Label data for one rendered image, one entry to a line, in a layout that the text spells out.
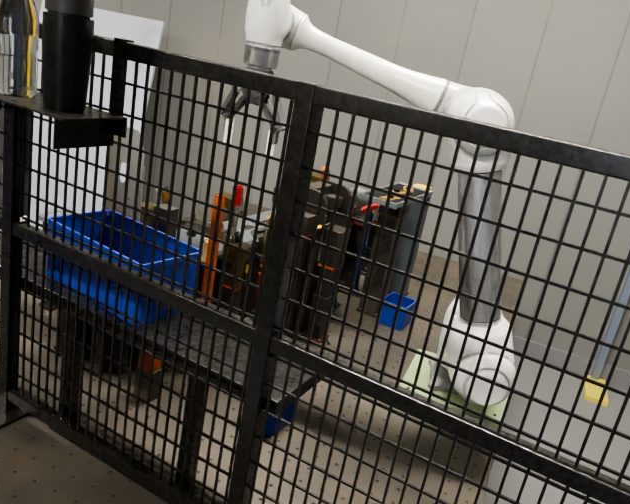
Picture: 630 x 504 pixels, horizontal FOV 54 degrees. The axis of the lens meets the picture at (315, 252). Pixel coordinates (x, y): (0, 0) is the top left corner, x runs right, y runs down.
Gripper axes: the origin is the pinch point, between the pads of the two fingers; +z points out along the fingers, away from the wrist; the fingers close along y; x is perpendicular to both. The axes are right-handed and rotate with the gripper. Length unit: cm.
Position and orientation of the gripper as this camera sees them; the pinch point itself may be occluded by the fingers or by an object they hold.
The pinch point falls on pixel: (248, 146)
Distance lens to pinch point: 166.2
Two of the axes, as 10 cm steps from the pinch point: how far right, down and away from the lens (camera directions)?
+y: -8.6, -3.0, 4.1
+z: -1.8, 9.3, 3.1
